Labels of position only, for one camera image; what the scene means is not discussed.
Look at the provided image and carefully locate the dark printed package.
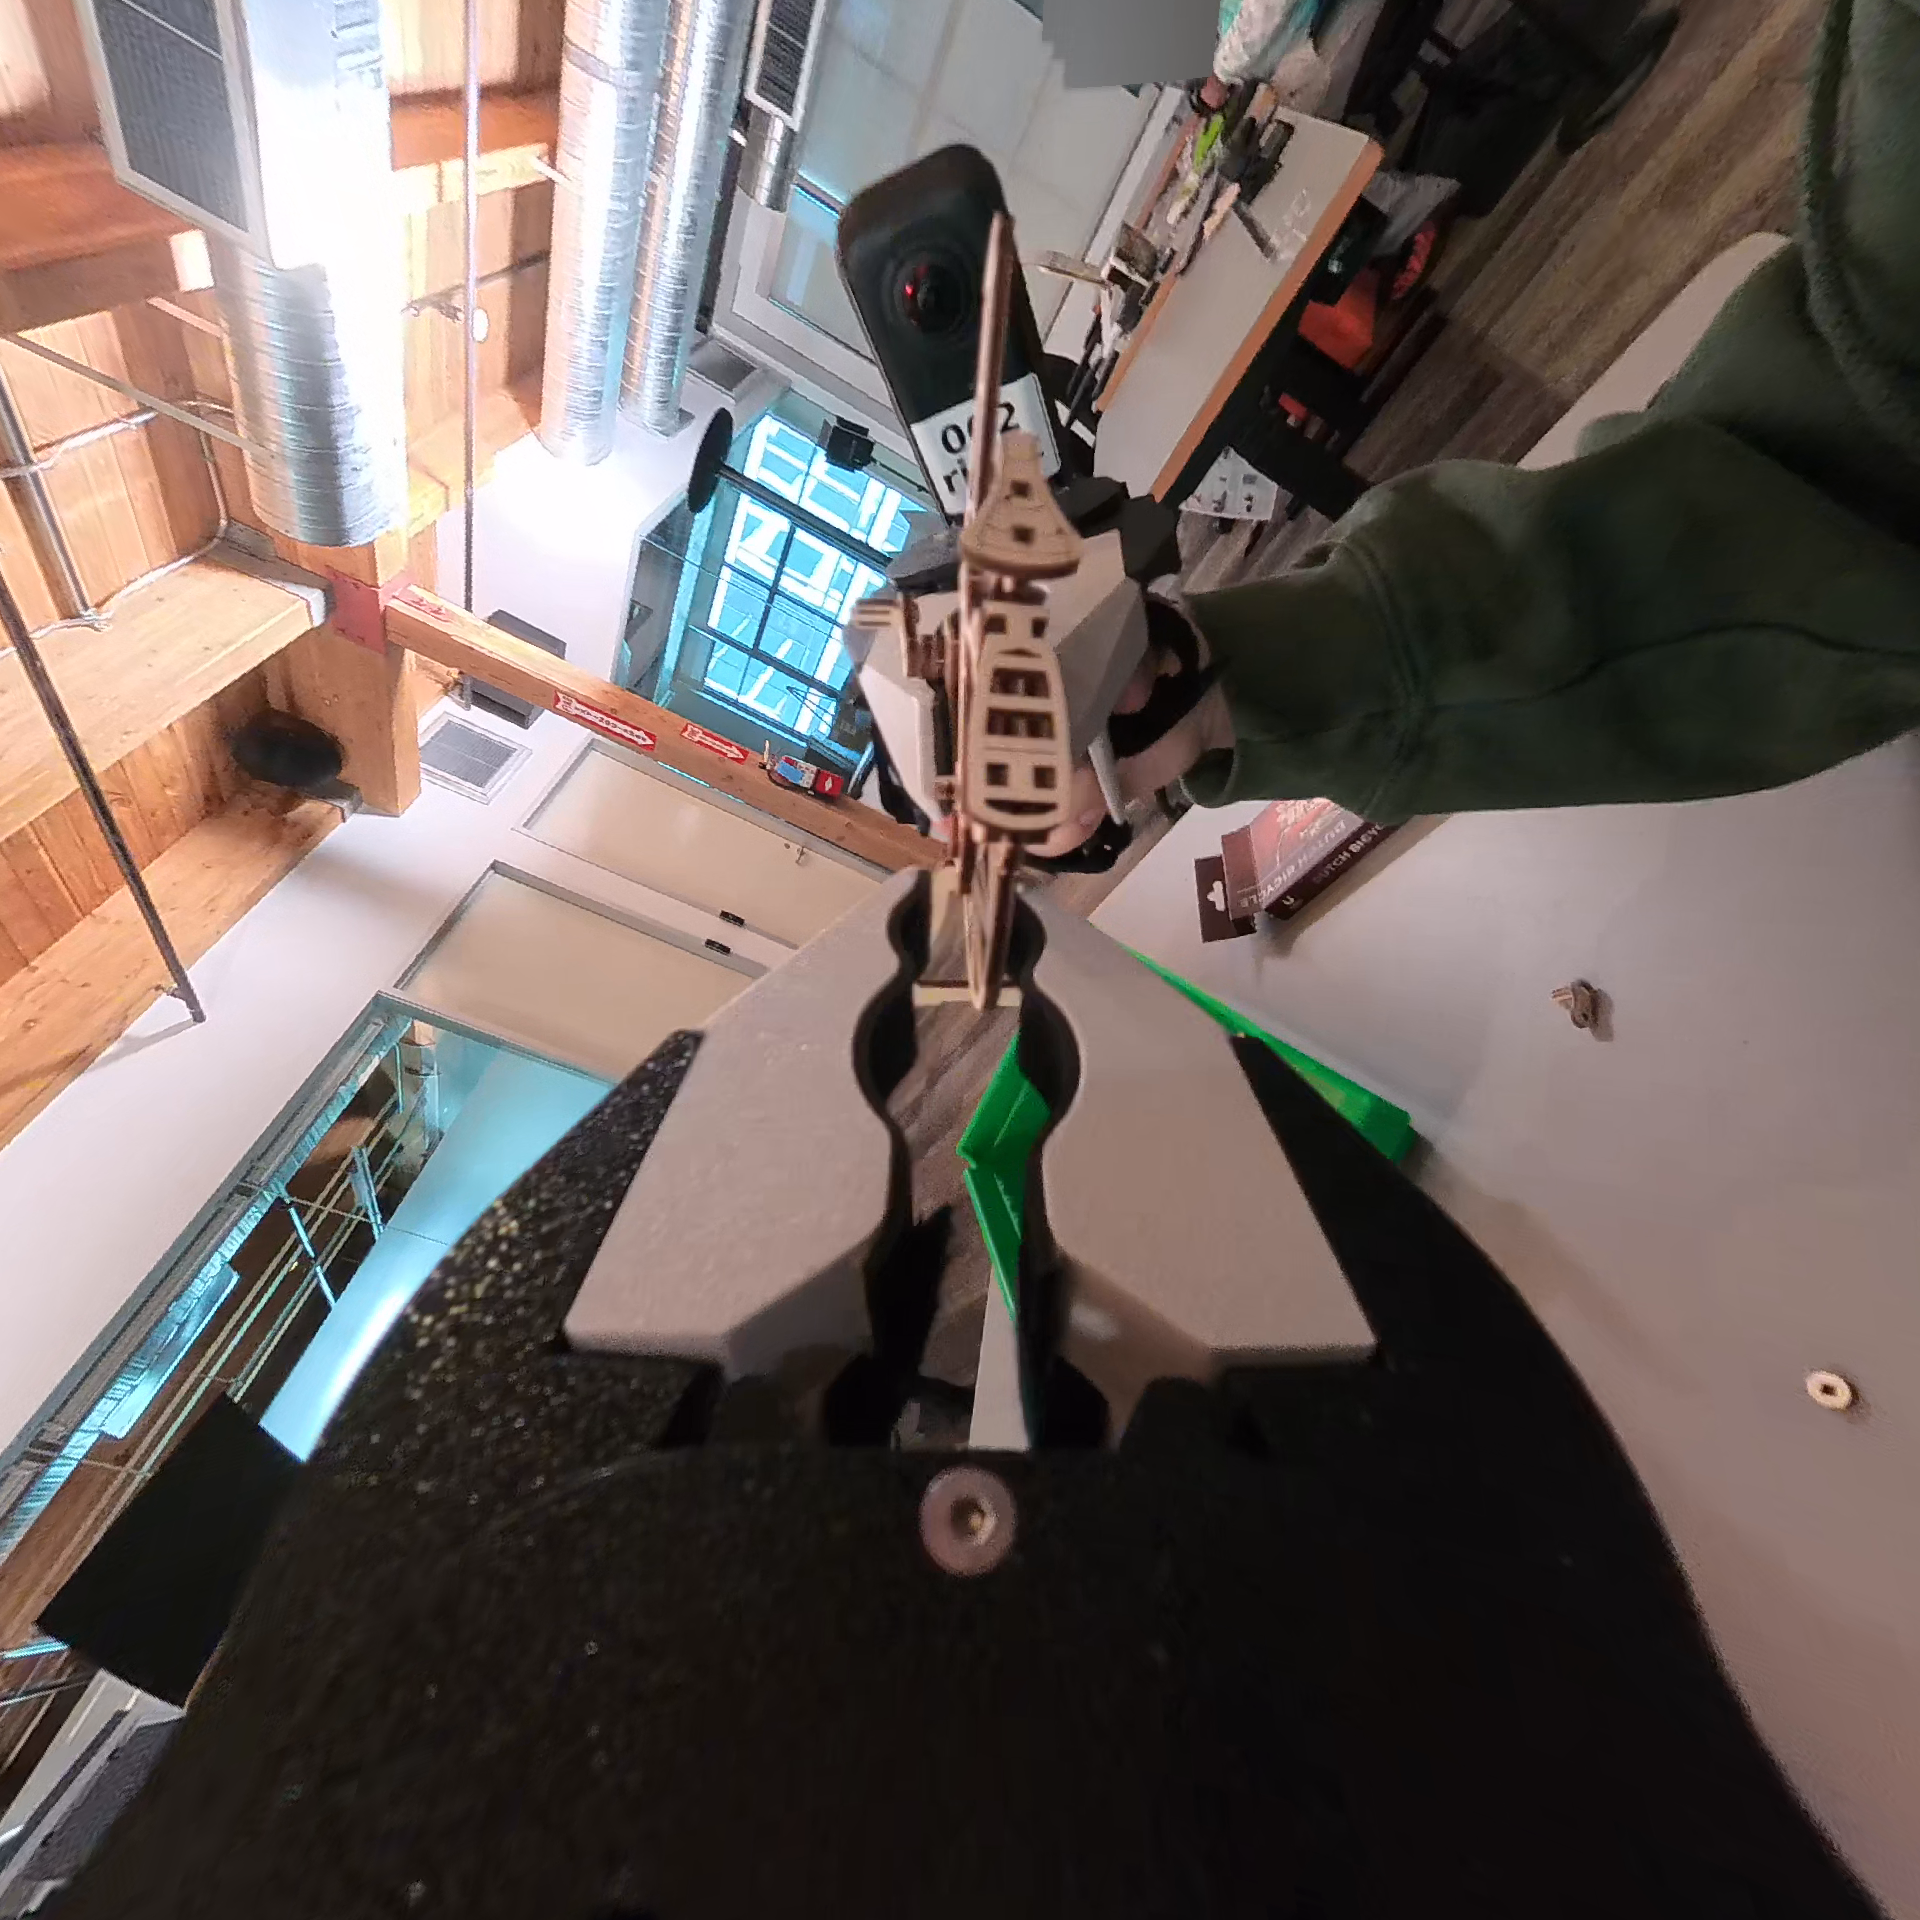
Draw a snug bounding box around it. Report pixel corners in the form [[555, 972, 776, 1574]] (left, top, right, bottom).
[[1194, 798, 1400, 944]]

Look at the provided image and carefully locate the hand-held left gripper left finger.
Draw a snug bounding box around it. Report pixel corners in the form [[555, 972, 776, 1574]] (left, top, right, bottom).
[[566, 870, 923, 1381]]

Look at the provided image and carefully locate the grid pane window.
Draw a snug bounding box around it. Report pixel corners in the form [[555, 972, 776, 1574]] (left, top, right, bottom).
[[679, 413, 937, 753]]

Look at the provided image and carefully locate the slim silver air duct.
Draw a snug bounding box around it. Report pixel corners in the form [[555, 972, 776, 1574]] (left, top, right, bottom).
[[536, 0, 782, 469]]

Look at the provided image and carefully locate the wooden bicycle model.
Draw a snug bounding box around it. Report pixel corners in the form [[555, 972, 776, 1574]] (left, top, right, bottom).
[[851, 211, 1087, 1015]]

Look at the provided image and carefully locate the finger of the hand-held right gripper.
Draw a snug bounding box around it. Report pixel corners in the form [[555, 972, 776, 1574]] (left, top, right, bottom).
[[1047, 525, 1163, 726], [842, 592, 966, 790]]

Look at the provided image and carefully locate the large silver air duct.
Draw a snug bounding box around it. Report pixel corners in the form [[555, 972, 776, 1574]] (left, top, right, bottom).
[[203, 0, 410, 553]]

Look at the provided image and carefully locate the metal vent grille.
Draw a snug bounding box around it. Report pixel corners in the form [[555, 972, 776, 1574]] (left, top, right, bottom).
[[73, 0, 276, 255]]

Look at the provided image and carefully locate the wooden ceiling beam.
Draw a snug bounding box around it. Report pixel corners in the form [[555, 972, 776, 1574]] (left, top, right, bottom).
[[383, 583, 951, 877]]

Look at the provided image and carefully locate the white table orange edge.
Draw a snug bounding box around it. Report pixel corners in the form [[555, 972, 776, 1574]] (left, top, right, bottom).
[[1092, 82, 1391, 511]]

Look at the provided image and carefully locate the glass railing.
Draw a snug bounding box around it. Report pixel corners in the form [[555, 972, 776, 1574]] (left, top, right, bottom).
[[0, 990, 641, 1519]]

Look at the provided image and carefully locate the frosted glass door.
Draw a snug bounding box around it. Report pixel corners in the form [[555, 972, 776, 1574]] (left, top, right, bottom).
[[522, 734, 891, 967], [393, 859, 771, 1041]]

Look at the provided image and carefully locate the person's green hoodie torso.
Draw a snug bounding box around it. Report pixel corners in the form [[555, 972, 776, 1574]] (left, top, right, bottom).
[[1792, 0, 1920, 452]]

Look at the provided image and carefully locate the green plastic bin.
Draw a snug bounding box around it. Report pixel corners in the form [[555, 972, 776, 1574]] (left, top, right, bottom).
[[957, 944, 1423, 1340]]

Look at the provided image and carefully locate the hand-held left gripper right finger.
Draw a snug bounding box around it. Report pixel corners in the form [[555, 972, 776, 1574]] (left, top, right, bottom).
[[1014, 896, 1378, 1383]]

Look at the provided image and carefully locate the orange tool case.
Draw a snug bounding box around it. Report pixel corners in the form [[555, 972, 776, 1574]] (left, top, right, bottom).
[[1293, 224, 1447, 397]]

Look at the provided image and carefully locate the person's right forearm green sleeve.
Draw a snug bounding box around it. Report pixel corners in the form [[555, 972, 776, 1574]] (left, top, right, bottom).
[[1183, 224, 1920, 823]]

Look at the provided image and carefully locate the person's right hand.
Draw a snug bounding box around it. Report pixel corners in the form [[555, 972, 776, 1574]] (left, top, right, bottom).
[[1051, 666, 1242, 869]]

